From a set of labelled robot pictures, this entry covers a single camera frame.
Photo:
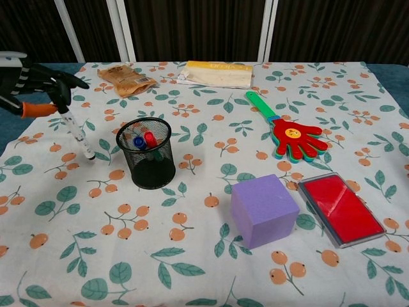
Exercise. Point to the floral print tablecloth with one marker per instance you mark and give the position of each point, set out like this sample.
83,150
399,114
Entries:
204,272

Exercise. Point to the brown snack pouch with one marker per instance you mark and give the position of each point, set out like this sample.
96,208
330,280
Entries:
124,80

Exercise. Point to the single white frame post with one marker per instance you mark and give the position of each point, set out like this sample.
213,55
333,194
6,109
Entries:
69,32

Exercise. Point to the wide white frame post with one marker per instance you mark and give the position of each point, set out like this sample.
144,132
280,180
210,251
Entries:
266,32

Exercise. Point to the red green hand clapper toy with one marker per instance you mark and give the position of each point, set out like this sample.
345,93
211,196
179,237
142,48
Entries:
297,140

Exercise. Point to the yellow white zip bag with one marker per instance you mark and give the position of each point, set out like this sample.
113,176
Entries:
217,76

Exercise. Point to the purple foam cube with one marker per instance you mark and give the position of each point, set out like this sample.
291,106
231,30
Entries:
262,208

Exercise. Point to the teal table cover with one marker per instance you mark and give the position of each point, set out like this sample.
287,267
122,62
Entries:
9,128

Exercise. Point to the black mesh pen holder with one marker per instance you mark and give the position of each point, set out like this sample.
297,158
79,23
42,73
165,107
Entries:
153,176

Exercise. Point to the double white frame post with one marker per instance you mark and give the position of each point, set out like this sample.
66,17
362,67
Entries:
123,32

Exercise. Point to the red ink pad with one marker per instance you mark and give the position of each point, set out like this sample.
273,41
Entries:
342,208

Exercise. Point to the white marker with black cap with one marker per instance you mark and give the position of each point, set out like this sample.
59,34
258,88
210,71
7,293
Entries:
78,134

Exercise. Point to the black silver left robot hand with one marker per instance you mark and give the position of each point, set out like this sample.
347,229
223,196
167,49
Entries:
19,80

